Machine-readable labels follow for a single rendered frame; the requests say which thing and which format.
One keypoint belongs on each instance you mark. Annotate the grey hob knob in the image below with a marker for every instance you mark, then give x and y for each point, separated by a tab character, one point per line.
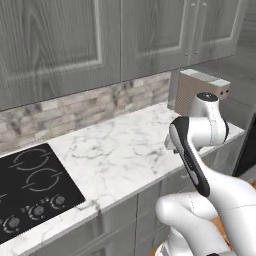
38	210
13	223
60	200

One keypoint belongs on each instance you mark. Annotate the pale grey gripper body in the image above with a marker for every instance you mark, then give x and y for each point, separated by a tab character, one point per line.
169	141

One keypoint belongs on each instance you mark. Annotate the beige toaster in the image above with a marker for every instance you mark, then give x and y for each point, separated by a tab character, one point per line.
190	93

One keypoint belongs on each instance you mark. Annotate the wide grey wall cupboard door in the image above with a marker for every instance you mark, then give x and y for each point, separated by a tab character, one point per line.
50	50

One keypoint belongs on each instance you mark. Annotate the narrow grey drawer front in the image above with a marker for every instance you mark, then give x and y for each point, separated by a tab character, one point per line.
146	226
146	248
149	198

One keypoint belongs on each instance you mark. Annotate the grey base cupboard front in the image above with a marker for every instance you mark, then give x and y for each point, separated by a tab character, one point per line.
220	156

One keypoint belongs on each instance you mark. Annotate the black appliance door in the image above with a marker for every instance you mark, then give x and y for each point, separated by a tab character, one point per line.
248	150

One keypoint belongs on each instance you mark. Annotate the black hob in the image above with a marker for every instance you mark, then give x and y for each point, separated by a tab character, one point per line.
36	186

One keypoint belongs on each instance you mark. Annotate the grey base cupboard door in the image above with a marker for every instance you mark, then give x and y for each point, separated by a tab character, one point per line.
116	245

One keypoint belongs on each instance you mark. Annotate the wide grey drawer front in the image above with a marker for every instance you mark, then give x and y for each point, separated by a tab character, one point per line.
110	220

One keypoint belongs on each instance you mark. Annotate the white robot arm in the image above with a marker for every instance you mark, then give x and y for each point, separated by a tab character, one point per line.
233	206

